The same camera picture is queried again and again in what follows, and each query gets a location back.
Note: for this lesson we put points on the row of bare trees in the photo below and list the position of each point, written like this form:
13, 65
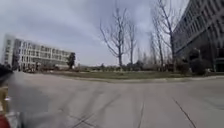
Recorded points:
119, 50

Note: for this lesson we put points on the grass strip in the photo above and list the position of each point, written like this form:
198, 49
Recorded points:
126, 75

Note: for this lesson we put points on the pale concrete kerb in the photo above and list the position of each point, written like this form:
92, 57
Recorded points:
140, 80

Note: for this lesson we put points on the grey concrete road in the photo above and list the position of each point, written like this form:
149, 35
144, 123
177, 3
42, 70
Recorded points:
110, 100

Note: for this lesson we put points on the dark evergreen tree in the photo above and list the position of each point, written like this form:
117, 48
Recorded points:
71, 60

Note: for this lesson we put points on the white multi-storey building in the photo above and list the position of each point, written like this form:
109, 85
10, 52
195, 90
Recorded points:
36, 55

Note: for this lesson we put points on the dark bushes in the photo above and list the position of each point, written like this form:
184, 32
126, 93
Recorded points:
196, 63

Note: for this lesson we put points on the dark glass building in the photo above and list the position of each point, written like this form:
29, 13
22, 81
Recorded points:
203, 30

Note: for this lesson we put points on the robot's own part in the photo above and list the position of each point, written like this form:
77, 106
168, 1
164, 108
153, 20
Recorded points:
3, 122

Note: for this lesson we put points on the dark long wall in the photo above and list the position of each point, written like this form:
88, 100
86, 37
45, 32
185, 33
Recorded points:
4, 70

